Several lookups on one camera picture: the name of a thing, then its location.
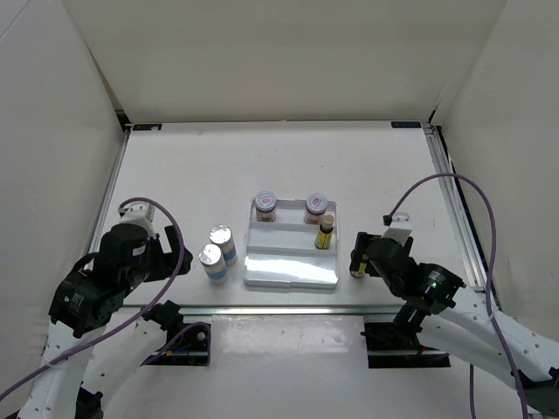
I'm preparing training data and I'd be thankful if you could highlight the silver-lidded shaker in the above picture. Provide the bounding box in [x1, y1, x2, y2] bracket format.
[209, 224, 238, 266]
[198, 244, 229, 284]

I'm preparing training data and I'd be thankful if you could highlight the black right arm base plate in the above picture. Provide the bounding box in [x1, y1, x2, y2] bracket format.
[361, 322, 451, 369]

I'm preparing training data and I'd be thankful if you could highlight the aluminium front rail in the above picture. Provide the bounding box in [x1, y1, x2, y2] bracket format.
[117, 303, 403, 316]

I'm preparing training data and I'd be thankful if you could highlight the blue label right corner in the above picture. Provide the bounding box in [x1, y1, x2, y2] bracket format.
[390, 120, 422, 129]

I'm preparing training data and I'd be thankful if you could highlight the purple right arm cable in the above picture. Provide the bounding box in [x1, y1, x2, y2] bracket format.
[383, 173, 532, 419]

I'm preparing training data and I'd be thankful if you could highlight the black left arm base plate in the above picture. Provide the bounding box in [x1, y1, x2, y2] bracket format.
[142, 321, 212, 367]

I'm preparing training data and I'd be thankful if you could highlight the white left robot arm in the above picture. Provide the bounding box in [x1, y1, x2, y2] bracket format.
[14, 221, 192, 418]

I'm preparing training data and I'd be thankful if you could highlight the yellow sauce bottle front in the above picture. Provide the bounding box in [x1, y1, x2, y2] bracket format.
[349, 259, 368, 278]

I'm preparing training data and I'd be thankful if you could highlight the blue label corner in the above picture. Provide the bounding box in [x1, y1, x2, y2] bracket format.
[390, 120, 422, 129]
[132, 124, 162, 132]

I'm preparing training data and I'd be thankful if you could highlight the silver-lidded shaker front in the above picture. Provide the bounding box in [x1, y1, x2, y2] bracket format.
[198, 244, 229, 284]

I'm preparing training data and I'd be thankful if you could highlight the blue label left corner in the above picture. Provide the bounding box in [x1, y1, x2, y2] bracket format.
[132, 124, 162, 132]

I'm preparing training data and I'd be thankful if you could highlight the yellow sauce bottle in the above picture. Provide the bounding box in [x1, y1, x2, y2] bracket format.
[314, 215, 335, 250]
[349, 259, 368, 278]

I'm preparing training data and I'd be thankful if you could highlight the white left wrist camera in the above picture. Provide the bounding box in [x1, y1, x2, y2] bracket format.
[118, 201, 155, 230]

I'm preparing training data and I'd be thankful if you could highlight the white compartment tray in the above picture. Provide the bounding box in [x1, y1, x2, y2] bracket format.
[243, 199, 339, 290]

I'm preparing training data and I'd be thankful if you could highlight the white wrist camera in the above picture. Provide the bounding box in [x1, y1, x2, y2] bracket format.
[382, 212, 412, 245]
[118, 201, 155, 230]

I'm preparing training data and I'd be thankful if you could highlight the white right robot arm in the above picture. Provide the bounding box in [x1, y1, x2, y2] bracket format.
[349, 232, 558, 417]

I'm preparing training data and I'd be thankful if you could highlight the yellow sauce bottle back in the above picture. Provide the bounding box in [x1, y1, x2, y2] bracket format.
[314, 215, 335, 250]

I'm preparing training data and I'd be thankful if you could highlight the silver-lidded shaker back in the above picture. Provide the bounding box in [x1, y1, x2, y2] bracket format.
[209, 224, 238, 266]

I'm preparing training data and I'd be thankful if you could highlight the red-lidded jar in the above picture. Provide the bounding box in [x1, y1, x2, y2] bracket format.
[254, 190, 277, 223]
[304, 193, 328, 224]

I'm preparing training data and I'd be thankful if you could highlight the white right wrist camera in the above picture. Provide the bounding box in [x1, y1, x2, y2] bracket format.
[382, 212, 412, 245]

